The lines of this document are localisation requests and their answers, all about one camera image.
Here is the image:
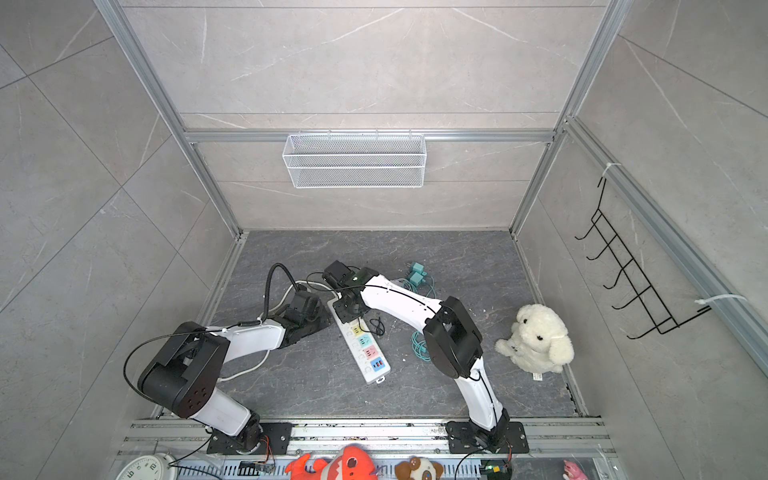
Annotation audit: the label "white round clock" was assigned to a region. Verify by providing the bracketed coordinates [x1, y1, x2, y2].
[115, 454, 178, 480]

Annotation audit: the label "red plush lobster toy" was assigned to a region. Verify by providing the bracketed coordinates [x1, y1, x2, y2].
[285, 445, 378, 480]

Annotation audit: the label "white plush seal toy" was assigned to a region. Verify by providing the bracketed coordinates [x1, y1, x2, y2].
[494, 304, 575, 382]

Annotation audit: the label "teal coiled cable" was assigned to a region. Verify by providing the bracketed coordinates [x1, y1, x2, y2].
[410, 281, 439, 363]

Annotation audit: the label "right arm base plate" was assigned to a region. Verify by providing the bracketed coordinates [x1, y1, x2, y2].
[445, 421, 530, 455]

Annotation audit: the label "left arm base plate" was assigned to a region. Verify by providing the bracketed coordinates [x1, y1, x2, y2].
[206, 422, 293, 455]

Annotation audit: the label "white wire mesh basket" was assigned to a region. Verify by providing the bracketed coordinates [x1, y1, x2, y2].
[282, 133, 428, 189]

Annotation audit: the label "pink plush toy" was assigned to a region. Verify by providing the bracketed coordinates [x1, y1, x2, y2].
[563, 460, 588, 480]

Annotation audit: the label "brown white plush dog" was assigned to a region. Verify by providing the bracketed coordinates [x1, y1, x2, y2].
[394, 457, 445, 480]

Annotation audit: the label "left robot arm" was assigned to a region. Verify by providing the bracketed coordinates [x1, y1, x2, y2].
[123, 287, 331, 452]

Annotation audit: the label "white charger with black cable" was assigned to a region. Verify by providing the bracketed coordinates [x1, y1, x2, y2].
[357, 316, 386, 337]

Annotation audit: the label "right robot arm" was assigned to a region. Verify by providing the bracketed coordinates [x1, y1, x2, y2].
[323, 261, 510, 453]

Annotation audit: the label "black wall hook rack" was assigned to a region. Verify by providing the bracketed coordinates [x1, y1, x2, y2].
[574, 178, 712, 340]

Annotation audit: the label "white power strip colourful sockets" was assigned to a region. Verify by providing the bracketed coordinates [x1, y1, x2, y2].
[327, 299, 391, 384]

